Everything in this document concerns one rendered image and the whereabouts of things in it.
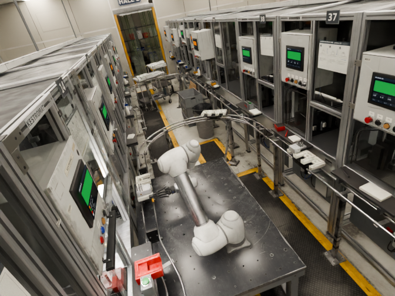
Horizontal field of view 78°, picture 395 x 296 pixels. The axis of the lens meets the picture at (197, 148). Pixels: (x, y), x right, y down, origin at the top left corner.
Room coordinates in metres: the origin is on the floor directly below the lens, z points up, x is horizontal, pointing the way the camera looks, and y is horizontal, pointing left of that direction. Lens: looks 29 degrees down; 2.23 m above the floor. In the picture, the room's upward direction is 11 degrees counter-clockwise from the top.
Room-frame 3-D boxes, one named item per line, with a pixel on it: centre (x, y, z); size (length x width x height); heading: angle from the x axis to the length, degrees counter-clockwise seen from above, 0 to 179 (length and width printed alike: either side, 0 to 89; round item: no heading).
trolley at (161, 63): (8.24, 0.73, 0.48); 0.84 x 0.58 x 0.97; 18
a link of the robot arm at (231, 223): (1.24, -0.13, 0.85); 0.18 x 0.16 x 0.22; 115
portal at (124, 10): (9.59, 1.18, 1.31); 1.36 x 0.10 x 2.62; 100
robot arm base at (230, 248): (1.26, -0.13, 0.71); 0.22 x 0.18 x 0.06; 10
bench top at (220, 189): (1.58, 0.12, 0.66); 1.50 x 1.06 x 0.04; 10
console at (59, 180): (0.83, 0.63, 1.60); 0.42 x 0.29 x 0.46; 10
